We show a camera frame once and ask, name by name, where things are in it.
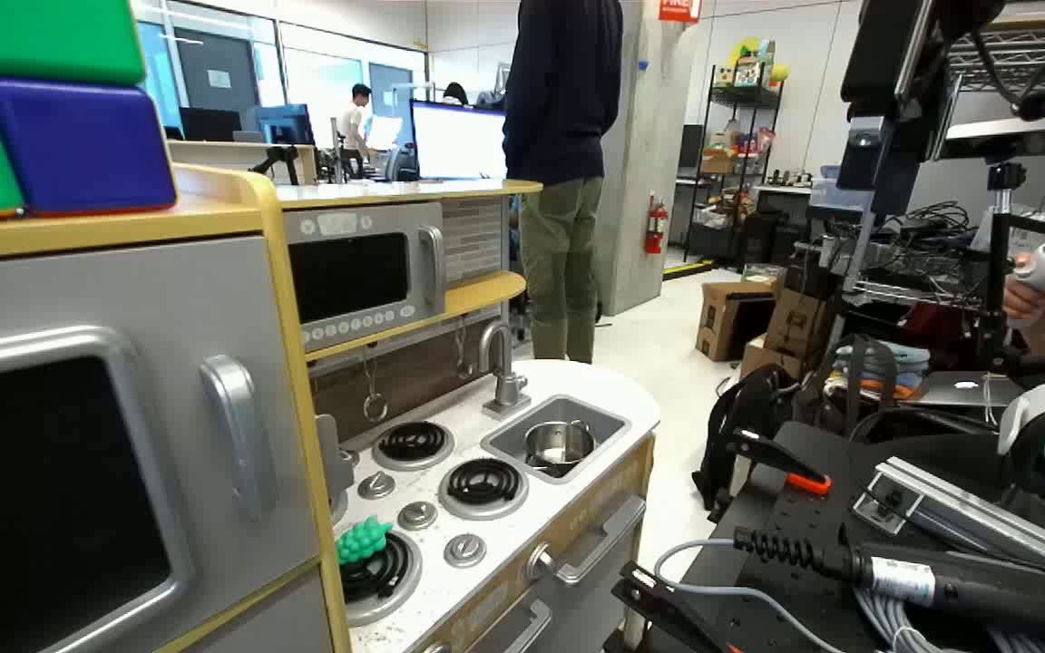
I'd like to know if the black metal shelf rack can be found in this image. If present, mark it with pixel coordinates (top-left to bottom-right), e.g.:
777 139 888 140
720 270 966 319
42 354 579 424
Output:
685 62 788 263

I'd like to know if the yellow wooden shelf board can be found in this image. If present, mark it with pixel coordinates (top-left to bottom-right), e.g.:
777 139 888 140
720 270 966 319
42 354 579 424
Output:
302 269 530 367

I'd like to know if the brown cardboard box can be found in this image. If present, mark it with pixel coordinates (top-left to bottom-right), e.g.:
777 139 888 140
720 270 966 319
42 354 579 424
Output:
764 287 841 367
736 337 807 379

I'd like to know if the black cable connector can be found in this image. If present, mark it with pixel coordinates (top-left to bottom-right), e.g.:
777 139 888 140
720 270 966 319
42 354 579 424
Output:
729 522 1045 644

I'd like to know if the blue storage bin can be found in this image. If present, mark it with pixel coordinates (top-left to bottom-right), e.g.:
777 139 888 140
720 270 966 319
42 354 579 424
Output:
0 76 182 217

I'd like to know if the wooden toy kitchen set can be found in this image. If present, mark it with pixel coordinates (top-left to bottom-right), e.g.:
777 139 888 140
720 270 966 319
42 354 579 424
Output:
0 159 663 653

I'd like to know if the small metal pot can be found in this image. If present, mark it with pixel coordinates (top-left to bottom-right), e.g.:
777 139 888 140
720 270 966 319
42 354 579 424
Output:
522 416 598 475

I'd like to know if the metal wire shelf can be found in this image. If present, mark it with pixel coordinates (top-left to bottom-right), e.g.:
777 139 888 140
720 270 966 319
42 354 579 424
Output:
950 15 1045 96

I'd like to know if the gray cabinet door with window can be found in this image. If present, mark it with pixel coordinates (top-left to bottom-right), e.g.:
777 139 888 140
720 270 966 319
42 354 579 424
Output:
0 233 323 653

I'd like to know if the black clamp with orange tip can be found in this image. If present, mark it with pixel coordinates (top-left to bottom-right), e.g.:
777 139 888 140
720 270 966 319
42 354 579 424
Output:
721 424 840 503

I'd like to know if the gray oven door handle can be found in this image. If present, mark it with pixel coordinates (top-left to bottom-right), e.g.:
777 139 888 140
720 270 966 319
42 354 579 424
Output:
548 490 649 592

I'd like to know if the blue plastic crate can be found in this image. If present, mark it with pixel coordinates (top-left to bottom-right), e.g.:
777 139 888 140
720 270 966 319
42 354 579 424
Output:
807 162 848 217

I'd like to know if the dark computer monitor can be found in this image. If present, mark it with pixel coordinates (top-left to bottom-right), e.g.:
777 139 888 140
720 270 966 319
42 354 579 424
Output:
254 100 320 149

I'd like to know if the gray toy faucet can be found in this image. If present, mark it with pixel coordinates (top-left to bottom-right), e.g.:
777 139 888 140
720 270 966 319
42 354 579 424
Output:
476 319 534 419

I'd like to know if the standing person in dark hoodie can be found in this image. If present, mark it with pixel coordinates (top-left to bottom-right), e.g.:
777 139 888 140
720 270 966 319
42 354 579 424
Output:
502 0 628 367

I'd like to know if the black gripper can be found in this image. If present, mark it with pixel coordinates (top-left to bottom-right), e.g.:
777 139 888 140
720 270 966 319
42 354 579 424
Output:
840 0 950 125

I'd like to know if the gray cabinet door handle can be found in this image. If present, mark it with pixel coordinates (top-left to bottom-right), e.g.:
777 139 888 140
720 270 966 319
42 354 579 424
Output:
196 350 280 524

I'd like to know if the distant person in white shirt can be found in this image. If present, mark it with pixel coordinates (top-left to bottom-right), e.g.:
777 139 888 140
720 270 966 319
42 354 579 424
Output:
329 81 378 181

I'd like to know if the silver laptop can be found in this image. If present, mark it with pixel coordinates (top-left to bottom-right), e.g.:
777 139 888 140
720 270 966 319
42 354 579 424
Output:
905 367 1024 412

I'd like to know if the aluminium extrusion bar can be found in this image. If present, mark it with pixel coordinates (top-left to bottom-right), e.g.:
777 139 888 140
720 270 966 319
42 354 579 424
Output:
848 453 1045 580

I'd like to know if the gray camera on stand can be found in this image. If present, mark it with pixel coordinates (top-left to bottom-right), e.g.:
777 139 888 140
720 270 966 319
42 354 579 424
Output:
937 110 1045 162

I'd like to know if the operator right hand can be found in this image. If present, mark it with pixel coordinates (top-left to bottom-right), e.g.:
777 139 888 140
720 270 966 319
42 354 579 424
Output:
1001 278 1045 354

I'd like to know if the gray toy sink basin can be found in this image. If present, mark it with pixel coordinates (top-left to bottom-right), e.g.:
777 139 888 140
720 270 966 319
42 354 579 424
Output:
478 396 632 487

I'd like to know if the gray brick pattern panel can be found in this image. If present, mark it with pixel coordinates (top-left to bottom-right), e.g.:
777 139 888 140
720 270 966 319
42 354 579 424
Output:
439 195 511 290

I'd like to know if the white lit monitor screen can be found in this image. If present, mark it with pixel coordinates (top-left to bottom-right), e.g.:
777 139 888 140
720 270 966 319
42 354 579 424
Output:
409 96 511 183

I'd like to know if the gray stove knob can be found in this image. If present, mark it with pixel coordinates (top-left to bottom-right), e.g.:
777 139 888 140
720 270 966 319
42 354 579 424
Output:
444 529 492 574
396 498 439 538
355 469 401 503

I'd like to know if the gray cable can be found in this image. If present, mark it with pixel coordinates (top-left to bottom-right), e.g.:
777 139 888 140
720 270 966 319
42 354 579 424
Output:
649 538 847 653

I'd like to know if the turquoise bumpy toy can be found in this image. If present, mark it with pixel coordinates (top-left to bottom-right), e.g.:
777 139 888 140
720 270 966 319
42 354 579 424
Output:
333 515 396 574

